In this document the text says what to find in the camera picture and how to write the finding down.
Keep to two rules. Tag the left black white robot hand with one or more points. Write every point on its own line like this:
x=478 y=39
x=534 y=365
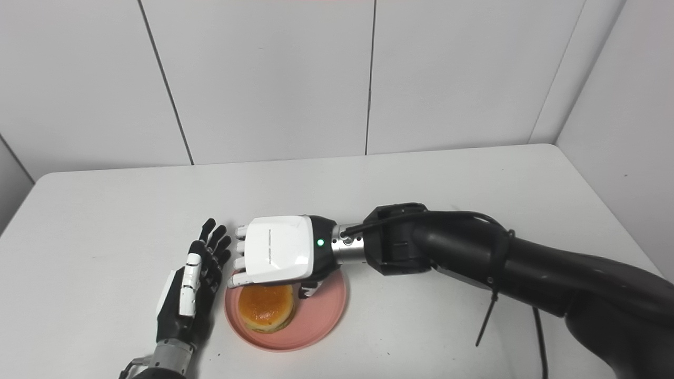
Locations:
x=174 y=310

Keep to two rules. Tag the toy hamburger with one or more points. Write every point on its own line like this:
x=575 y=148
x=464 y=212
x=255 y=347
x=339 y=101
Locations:
x=266 y=305

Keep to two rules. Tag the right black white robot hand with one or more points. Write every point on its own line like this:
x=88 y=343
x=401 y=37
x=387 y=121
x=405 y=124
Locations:
x=279 y=247

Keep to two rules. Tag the pink round plate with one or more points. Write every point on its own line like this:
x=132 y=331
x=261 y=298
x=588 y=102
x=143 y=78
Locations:
x=321 y=310

